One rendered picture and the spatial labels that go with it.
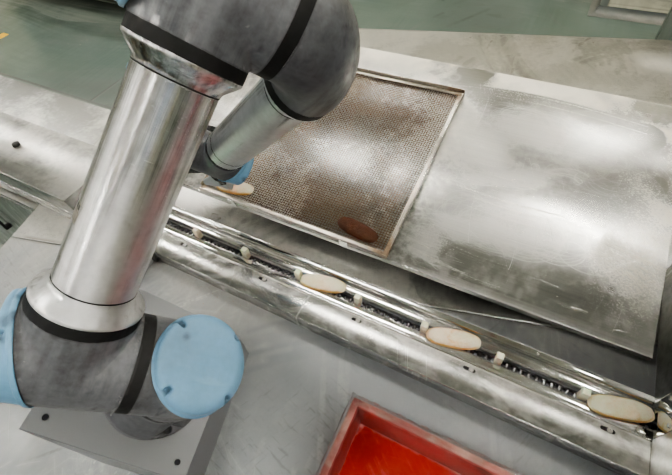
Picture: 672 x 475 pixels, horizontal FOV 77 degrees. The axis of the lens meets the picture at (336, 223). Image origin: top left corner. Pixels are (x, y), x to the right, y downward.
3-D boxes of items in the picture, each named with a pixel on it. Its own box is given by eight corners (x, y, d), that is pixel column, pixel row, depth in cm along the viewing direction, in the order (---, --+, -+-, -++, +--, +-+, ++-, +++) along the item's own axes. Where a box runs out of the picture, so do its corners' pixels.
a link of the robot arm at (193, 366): (207, 427, 59) (248, 421, 49) (102, 419, 52) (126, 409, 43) (221, 341, 65) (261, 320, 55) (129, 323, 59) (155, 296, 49)
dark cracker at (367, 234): (333, 226, 93) (333, 224, 92) (343, 213, 95) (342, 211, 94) (372, 247, 89) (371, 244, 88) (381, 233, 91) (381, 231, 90)
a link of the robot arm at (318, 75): (417, 7, 45) (246, 147, 85) (331, -59, 39) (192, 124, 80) (403, 101, 41) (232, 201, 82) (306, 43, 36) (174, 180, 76)
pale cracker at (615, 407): (588, 414, 70) (590, 412, 69) (584, 391, 72) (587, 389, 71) (656, 427, 68) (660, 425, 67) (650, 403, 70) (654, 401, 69)
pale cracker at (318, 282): (297, 286, 89) (297, 283, 88) (303, 271, 92) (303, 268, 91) (343, 296, 87) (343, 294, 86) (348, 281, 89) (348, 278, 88)
